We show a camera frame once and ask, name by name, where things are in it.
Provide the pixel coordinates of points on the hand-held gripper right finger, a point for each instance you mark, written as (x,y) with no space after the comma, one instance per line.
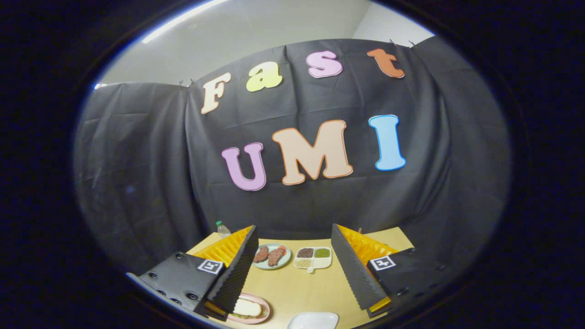
(406,272)

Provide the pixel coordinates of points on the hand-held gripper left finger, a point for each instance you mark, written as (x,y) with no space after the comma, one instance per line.
(183,276)

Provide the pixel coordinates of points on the bread slice with brown crust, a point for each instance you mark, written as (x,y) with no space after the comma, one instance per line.
(249,307)

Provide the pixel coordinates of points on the clear plastic water bottle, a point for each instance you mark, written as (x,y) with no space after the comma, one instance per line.
(222,230)

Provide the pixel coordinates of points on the brown meat patty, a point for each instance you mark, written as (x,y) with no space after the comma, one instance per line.
(276,256)
(260,254)

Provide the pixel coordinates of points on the white divided dish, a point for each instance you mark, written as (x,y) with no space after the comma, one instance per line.
(322,262)

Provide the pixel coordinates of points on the pile of green beans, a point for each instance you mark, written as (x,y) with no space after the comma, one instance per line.
(322,252)

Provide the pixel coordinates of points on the pink round plate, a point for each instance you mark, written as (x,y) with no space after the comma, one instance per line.
(266,313)

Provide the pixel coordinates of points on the pile of dark brown grains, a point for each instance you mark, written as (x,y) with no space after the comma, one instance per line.
(305,252)

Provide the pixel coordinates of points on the pile of yellow beans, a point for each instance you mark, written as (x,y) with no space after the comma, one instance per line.
(303,263)

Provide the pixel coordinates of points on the white square plate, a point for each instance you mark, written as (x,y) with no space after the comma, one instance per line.
(315,321)

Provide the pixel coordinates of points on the green oval plate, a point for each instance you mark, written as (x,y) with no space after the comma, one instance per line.
(287,260)

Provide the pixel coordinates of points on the black backdrop cloth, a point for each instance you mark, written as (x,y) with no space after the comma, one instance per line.
(137,160)

